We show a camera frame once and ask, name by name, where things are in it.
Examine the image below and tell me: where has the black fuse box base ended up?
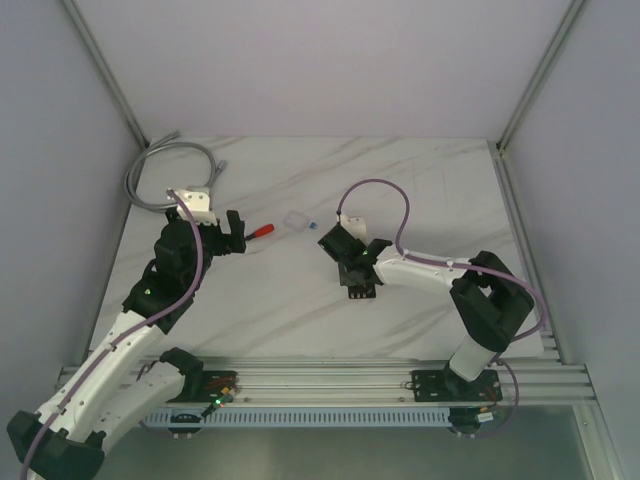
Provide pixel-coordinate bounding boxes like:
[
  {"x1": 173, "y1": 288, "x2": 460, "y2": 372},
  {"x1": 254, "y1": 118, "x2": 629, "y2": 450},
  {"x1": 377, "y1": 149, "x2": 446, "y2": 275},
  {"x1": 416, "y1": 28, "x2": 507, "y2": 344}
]
[{"x1": 347, "y1": 284, "x2": 376, "y2": 300}]

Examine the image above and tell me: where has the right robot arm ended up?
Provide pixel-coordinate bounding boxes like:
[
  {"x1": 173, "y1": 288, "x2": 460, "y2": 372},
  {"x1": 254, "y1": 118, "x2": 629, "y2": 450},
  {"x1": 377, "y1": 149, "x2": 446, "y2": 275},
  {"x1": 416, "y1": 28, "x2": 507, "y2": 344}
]
[{"x1": 318, "y1": 224, "x2": 534, "y2": 402}]

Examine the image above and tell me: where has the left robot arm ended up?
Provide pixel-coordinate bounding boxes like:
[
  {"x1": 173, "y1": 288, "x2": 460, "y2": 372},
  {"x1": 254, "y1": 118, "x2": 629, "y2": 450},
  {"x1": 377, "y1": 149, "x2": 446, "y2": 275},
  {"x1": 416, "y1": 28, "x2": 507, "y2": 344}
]
[{"x1": 7, "y1": 208, "x2": 246, "y2": 479}]

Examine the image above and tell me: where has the clear plastic fuse box cover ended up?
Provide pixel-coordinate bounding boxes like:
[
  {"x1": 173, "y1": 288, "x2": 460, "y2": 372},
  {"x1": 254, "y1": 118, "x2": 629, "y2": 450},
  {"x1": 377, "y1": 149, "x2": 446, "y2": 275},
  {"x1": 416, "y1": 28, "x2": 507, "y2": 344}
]
[{"x1": 283, "y1": 211, "x2": 310, "y2": 232}]

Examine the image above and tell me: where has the red handled screwdriver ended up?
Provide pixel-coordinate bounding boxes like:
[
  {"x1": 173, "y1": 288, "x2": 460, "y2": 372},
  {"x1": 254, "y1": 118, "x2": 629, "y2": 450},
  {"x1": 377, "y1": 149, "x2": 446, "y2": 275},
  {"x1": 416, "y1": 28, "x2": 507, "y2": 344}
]
[{"x1": 245, "y1": 224, "x2": 275, "y2": 241}]

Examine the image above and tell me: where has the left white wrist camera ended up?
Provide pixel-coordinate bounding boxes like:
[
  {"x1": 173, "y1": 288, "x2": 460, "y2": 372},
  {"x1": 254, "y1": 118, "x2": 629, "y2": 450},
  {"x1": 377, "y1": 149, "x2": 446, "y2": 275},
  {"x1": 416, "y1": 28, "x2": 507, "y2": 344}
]
[{"x1": 165, "y1": 189, "x2": 218, "y2": 226}]

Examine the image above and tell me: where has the grey coiled cable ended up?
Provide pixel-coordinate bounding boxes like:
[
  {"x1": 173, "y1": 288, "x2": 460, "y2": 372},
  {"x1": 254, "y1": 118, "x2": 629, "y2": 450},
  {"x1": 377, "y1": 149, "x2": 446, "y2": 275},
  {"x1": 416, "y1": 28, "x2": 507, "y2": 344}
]
[{"x1": 124, "y1": 130, "x2": 229, "y2": 213}]

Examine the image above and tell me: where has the aluminium front rail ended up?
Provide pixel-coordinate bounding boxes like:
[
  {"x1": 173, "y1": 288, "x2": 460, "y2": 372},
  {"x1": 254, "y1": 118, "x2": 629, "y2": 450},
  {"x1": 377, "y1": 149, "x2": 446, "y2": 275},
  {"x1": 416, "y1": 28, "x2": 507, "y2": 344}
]
[{"x1": 202, "y1": 357, "x2": 597, "y2": 407}]

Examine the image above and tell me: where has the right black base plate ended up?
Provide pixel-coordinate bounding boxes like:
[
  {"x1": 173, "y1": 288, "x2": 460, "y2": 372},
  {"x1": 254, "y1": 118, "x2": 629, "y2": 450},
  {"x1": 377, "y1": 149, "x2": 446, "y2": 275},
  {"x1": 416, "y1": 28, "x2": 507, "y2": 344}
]
[{"x1": 406, "y1": 368, "x2": 503, "y2": 403}]

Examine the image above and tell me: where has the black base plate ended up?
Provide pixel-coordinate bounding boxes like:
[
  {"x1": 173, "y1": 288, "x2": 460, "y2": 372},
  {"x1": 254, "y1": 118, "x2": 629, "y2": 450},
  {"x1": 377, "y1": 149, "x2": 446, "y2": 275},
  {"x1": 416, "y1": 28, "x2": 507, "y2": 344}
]
[
  {"x1": 168, "y1": 370, "x2": 237, "y2": 403},
  {"x1": 406, "y1": 368, "x2": 503, "y2": 403}
]

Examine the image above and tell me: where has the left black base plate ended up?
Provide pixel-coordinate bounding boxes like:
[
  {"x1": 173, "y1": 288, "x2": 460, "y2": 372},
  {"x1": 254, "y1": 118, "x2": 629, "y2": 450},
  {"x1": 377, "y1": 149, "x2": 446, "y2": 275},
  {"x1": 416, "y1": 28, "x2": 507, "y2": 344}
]
[{"x1": 168, "y1": 370, "x2": 237, "y2": 403}]

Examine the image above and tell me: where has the grey slotted cable duct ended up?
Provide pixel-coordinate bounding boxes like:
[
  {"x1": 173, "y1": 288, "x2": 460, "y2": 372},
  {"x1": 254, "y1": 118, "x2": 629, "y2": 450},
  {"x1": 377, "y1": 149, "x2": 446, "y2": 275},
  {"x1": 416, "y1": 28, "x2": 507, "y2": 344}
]
[{"x1": 144, "y1": 406, "x2": 451, "y2": 429}]

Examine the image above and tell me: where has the left aluminium frame post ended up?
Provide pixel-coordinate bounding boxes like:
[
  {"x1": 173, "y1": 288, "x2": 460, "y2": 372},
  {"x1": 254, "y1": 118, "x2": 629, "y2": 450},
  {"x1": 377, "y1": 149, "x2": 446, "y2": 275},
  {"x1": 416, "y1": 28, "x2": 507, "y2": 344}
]
[{"x1": 59, "y1": 0, "x2": 148, "y2": 148}]

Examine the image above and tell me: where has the aluminium frame post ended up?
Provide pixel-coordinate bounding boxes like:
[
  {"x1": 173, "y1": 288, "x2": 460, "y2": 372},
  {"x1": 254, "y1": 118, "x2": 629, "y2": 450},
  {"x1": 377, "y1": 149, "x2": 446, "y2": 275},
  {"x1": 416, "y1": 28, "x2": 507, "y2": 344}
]
[
  {"x1": 496, "y1": 0, "x2": 590, "y2": 153},
  {"x1": 59, "y1": 0, "x2": 148, "y2": 148}
]

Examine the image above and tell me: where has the right aluminium frame post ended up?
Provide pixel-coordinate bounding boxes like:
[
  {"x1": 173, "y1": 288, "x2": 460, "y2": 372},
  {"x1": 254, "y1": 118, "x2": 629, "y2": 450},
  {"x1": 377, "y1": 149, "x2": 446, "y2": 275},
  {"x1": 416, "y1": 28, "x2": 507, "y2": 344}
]
[{"x1": 496, "y1": 0, "x2": 590, "y2": 153}]

